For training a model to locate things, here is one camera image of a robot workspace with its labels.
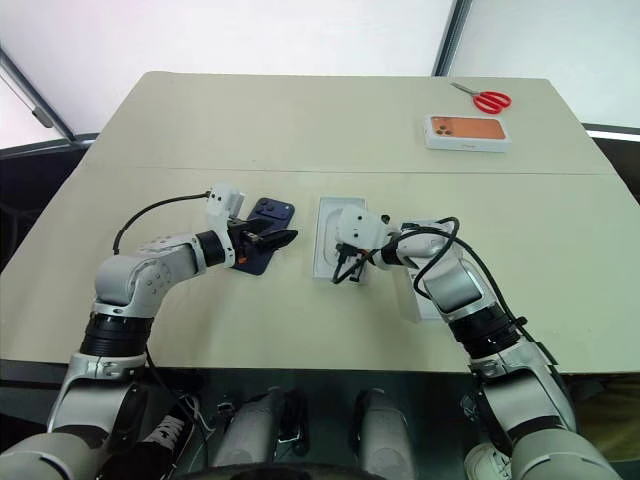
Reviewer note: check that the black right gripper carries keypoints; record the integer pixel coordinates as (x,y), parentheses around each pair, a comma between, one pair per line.
(359,256)

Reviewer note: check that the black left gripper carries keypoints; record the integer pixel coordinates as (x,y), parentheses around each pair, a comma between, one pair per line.
(245,243)

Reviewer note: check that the dark blue smartphone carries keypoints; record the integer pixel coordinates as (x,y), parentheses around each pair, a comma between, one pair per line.
(272,210)

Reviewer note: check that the white phone box base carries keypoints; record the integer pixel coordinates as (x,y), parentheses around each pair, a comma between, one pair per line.
(325,240)

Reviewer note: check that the white phone box lid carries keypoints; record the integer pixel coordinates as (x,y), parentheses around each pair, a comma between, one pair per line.
(425,306)

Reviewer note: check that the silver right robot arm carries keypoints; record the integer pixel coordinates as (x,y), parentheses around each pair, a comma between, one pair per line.
(455,285)

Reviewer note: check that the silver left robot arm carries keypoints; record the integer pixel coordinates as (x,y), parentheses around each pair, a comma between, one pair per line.
(150,280)

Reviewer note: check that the white box with orange phone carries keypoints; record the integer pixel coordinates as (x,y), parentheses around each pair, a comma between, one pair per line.
(467,131)

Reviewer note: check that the grey rounded robot leg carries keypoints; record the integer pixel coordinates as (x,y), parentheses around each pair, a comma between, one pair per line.
(382,435)
(255,430)

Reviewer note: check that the black sneaker with white laces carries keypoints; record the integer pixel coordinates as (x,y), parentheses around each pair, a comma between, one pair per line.
(167,430)

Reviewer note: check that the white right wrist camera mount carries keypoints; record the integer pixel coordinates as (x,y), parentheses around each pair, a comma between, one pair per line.
(357,227)

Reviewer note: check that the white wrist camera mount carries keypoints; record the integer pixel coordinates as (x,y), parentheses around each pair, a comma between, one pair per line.
(357,227)
(222,200)

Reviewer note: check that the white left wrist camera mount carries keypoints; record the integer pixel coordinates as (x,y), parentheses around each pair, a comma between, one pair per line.
(222,200)

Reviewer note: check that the dark window frame post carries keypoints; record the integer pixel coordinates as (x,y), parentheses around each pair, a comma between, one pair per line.
(452,35)

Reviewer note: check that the grey window frame bar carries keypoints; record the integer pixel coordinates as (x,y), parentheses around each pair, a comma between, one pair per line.
(35,95)

